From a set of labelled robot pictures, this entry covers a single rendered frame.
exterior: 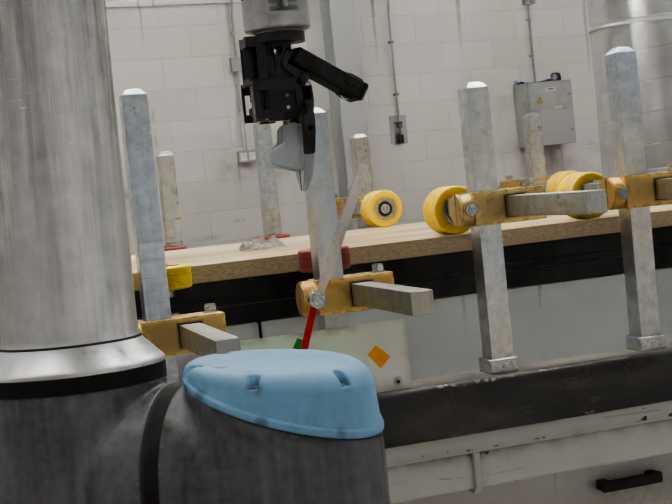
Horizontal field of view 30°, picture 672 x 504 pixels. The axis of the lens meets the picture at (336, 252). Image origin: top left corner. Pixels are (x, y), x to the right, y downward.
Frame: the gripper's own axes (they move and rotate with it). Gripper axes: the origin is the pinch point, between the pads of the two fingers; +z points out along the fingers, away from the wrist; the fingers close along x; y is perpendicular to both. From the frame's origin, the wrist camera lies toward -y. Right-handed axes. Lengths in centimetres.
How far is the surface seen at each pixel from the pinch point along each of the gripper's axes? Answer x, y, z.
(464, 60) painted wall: -752, -354, -88
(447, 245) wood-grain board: -26.6, -30.1, 12.5
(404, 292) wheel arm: 16.3, -6.3, 15.1
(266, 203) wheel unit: -115, -23, 3
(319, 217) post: -6.1, -2.9, 5.2
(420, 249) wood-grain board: -26.6, -25.3, 12.6
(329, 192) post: -6.1, -4.7, 1.8
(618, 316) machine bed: -28, -61, 28
